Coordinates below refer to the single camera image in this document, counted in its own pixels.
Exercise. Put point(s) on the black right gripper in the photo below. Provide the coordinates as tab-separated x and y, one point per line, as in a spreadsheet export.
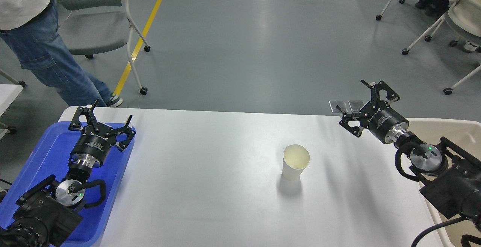
377	116

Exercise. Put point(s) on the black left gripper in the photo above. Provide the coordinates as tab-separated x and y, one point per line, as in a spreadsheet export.
91	144

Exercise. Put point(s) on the white paper cup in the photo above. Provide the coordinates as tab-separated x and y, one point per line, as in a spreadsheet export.
295	159

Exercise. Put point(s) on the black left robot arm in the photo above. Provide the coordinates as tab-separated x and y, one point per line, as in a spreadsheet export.
64	194

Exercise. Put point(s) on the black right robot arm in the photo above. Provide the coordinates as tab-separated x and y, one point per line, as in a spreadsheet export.
449	174

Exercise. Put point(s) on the right metal floor plate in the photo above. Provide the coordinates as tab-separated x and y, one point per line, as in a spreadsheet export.
356	105

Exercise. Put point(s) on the metal floor plate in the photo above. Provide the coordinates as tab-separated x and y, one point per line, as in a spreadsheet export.
356	105
338	107

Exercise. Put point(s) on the left metal floor plate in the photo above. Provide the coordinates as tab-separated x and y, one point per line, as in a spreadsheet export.
338	107

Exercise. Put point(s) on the blue plastic tray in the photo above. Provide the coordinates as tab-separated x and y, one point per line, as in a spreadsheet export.
50	157

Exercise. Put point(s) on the white side table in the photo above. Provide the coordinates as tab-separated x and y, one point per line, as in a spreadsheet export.
8	93

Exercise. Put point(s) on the grey office chair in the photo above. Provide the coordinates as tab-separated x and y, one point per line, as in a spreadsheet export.
98	26

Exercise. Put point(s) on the white chair right near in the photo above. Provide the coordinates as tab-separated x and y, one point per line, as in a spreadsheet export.
463	18

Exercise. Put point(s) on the person in blue jeans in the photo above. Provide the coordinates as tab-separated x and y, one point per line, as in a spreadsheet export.
30	29

